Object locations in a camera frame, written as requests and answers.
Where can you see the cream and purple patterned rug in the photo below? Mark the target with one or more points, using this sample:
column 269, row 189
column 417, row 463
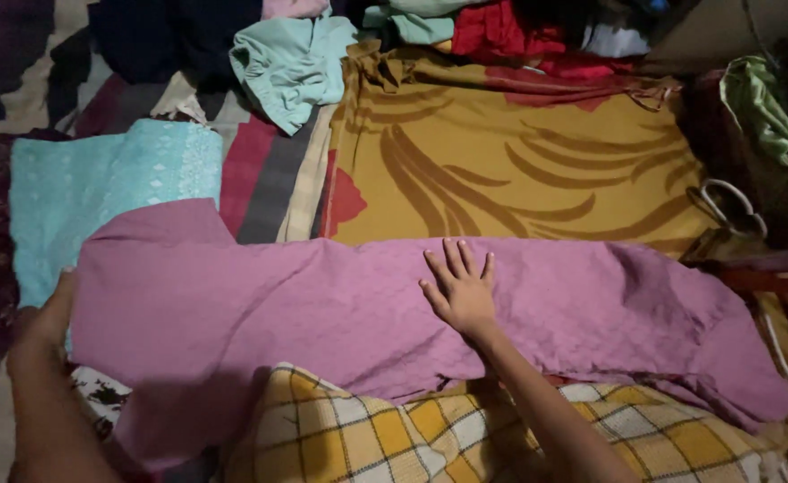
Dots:
column 25, row 87

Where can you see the dark navy garment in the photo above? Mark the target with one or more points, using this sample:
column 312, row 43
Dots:
column 159, row 40

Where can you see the mint green garment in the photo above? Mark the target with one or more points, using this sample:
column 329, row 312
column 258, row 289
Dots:
column 293, row 67

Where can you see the pale pink garment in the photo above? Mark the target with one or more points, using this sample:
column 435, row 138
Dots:
column 293, row 8

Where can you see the yellow checked clothing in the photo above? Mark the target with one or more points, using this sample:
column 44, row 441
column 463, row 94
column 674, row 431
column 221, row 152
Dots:
column 394, row 436

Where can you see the green satin cloth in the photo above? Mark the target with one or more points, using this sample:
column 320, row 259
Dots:
column 763, row 114

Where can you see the person's left hand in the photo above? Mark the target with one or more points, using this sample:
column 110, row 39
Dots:
column 44, row 325

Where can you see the mustard blanket with brown leaves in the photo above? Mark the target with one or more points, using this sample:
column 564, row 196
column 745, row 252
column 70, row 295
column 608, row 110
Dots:
column 501, row 168

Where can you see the white garment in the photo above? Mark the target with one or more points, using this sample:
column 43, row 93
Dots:
column 612, row 41

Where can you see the beige cloth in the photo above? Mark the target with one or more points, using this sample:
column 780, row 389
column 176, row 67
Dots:
column 709, row 33

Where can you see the reddish wooden bar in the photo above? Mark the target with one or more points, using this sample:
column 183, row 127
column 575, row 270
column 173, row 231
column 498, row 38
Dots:
column 769, row 278

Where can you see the person's right hand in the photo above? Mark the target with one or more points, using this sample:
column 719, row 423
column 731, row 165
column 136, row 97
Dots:
column 464, row 298

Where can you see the red garment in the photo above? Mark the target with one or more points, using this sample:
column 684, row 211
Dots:
column 501, row 33

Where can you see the maroon grey striped cloth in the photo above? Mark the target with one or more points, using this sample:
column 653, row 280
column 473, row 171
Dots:
column 273, row 181

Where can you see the turquoise embroidered garment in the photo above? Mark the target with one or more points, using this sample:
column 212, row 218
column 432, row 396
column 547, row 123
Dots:
column 99, row 194

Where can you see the pink crinkled garment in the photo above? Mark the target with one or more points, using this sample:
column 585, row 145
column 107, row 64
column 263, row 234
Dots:
column 300, row 315

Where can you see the black and white floral cloth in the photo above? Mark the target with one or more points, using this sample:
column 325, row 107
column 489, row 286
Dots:
column 99, row 396

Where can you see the person's left fingers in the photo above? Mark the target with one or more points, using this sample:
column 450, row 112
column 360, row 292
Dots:
column 65, row 288

